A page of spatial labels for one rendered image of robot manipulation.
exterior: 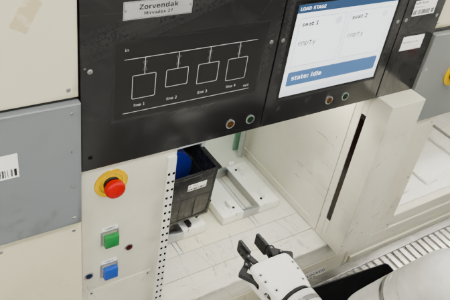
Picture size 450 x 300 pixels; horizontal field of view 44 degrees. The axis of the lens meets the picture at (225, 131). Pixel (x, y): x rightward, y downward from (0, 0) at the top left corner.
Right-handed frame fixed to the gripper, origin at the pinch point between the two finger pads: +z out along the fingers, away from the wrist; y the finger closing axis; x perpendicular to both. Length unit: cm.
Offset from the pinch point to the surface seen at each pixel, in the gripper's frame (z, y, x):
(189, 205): 33.4, 4.8, -18.9
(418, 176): 25, 96, -31
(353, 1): 13, 24, 49
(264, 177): 47, 43, -32
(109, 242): 12.4, -27.8, 1.8
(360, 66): 13.2, 32.5, 31.9
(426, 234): 9, 88, -43
